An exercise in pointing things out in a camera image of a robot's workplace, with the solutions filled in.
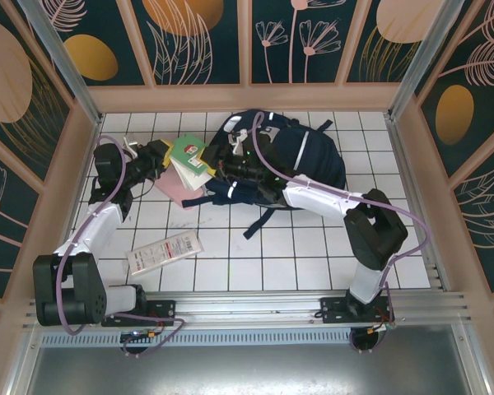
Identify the navy blue backpack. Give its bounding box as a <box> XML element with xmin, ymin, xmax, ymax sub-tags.
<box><xmin>203</xmin><ymin>109</ymin><xmax>347</xmax><ymax>240</ymax></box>

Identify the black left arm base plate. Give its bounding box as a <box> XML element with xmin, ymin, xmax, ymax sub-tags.
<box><xmin>101</xmin><ymin>299</ymin><xmax>178</xmax><ymax>328</ymax></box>

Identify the pink book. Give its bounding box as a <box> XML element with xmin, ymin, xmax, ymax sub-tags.
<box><xmin>154</xmin><ymin>166</ymin><xmax>209</xmax><ymax>211</ymax></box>

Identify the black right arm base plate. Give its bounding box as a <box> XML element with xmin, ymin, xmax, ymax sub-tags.
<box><xmin>319</xmin><ymin>296</ymin><xmax>396</xmax><ymax>326</ymax></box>

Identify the aluminium mounting rail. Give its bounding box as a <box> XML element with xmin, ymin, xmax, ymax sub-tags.
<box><xmin>22</xmin><ymin>290</ymin><xmax>474</xmax><ymax>330</ymax></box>

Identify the aluminium side rail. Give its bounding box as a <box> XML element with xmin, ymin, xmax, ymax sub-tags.
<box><xmin>385</xmin><ymin>117</ymin><xmax>453</xmax><ymax>295</ymax></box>
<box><xmin>44</xmin><ymin>114</ymin><xmax>105</xmax><ymax>298</ymax></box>

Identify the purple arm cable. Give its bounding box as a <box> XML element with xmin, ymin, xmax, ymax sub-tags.
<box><xmin>251</xmin><ymin>111</ymin><xmax>433</xmax><ymax>356</ymax></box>
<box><xmin>57</xmin><ymin>135</ymin><xmax>185</xmax><ymax>358</ymax></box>

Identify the green notebook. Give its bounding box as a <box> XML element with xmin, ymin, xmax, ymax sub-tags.
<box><xmin>168</xmin><ymin>132</ymin><xmax>215</xmax><ymax>191</ymax></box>

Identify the aluminium corner post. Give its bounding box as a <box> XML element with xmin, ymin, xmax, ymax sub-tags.
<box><xmin>386</xmin><ymin>0</ymin><xmax>467</xmax><ymax>121</ymax></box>
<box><xmin>16</xmin><ymin>0</ymin><xmax>105</xmax><ymax>127</ymax></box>

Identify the white red packaged ruler set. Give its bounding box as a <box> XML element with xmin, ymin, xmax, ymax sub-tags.
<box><xmin>125</xmin><ymin>230</ymin><xmax>206</xmax><ymax>277</ymax></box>

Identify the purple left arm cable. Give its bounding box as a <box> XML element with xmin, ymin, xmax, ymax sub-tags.
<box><xmin>57</xmin><ymin>135</ymin><xmax>185</xmax><ymax>358</ymax></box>

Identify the slotted grey cable duct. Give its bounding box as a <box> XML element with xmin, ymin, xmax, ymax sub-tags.
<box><xmin>39</xmin><ymin>332</ymin><xmax>357</xmax><ymax>347</ymax></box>

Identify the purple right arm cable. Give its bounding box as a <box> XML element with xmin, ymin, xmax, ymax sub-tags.
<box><xmin>251</xmin><ymin>111</ymin><xmax>433</xmax><ymax>356</ymax></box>

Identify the grey sheet metal panel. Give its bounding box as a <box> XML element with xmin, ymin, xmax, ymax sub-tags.
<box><xmin>24</xmin><ymin>324</ymin><xmax>489</xmax><ymax>395</ymax></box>

